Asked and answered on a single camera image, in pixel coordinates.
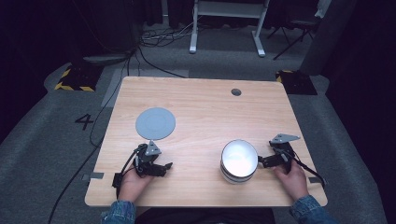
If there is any long black floor cable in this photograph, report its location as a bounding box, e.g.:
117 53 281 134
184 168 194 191
47 46 141 224

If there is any grey round coaster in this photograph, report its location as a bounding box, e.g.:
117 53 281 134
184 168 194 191
134 106 177 141

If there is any black cable connector box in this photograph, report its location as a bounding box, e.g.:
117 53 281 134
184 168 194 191
111 172 123 189

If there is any black folding chair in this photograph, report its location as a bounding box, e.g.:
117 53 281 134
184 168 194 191
266 17 316 61

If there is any person's left hand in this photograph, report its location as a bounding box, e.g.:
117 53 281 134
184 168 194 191
118 165 155 203

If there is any grey pillar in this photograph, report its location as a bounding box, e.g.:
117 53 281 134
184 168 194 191
299 0 358 77

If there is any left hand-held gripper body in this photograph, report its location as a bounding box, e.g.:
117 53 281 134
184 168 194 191
133 139 167 178

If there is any white enamel cup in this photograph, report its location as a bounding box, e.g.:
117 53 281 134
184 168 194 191
219 138 260 186

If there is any dark stand with grey foot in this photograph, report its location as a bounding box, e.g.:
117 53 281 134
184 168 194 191
81 0 139 67

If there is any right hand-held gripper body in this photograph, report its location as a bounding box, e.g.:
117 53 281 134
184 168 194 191
268 133 302 174

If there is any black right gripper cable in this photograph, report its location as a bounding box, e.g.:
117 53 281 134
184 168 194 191
290 155 327 189

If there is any black base with yellow stripes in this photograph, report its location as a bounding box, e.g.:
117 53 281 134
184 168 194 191
275 69 318 96
53 63 105 93

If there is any white metal desk frame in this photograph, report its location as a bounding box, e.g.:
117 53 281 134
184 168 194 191
189 0 272 58

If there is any bundle of floor cables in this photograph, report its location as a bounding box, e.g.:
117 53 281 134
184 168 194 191
139 21 194 49

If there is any person's right hand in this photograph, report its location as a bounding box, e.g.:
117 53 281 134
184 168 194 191
273 160 310 202

